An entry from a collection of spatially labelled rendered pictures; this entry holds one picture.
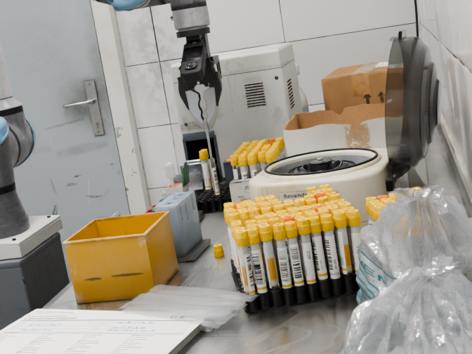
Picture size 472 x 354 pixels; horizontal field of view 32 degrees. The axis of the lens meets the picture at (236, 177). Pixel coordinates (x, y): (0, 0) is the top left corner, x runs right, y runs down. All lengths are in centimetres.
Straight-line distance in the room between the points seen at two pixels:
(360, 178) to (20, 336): 57
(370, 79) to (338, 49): 96
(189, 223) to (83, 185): 212
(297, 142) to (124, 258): 58
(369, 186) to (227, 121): 74
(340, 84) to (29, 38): 159
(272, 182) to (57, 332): 44
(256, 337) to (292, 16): 236
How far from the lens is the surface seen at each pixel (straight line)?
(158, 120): 342
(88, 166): 349
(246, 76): 198
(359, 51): 327
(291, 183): 134
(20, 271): 165
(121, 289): 126
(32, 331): 117
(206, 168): 182
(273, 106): 198
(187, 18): 171
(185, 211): 141
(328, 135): 168
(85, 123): 346
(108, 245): 124
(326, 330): 102
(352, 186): 132
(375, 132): 167
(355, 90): 233
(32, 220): 181
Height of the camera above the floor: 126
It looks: 11 degrees down
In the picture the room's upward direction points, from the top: 9 degrees counter-clockwise
